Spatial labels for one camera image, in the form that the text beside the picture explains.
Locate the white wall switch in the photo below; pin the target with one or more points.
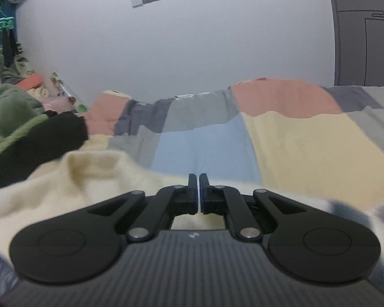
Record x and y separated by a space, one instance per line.
137 1

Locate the green clothes hangers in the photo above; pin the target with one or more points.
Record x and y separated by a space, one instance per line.
3 19

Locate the green fleece jacket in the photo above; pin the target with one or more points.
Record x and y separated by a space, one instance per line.
9 115

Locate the pink cloth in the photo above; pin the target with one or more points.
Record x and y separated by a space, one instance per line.
59 105

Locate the orange box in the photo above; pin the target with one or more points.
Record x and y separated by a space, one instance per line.
30 81

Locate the leaf print packet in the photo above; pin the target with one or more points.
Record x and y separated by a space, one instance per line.
68 94

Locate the cream knit sweater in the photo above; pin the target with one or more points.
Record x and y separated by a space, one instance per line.
83 182

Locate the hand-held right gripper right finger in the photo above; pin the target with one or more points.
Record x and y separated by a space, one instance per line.
204 195

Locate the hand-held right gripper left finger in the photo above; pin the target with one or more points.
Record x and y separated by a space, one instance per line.
192 195

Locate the patchwork bed blanket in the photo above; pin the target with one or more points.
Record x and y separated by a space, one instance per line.
275 140

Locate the dark hanging garment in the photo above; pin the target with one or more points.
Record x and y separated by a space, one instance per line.
9 49

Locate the black jacket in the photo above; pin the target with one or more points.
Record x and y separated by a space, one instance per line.
44 140

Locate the grey door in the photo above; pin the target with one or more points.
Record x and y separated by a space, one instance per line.
364 38

